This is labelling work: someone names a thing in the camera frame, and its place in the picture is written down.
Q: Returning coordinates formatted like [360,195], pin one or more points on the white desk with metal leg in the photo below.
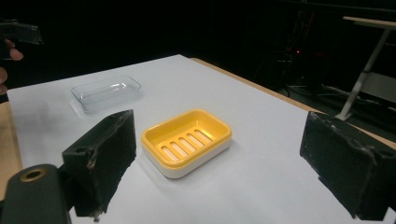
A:
[362,74]

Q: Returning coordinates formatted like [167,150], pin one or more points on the dark equipment with red light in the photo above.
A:
[303,49]

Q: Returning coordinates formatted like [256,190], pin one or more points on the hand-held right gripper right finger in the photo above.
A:
[345,161]

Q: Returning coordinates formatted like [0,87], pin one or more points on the yellow and white soap dish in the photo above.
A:
[186,141]

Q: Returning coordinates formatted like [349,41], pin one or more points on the clear plastic soap dish lid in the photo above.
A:
[107,93]

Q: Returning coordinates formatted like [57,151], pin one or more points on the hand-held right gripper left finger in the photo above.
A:
[102,155]

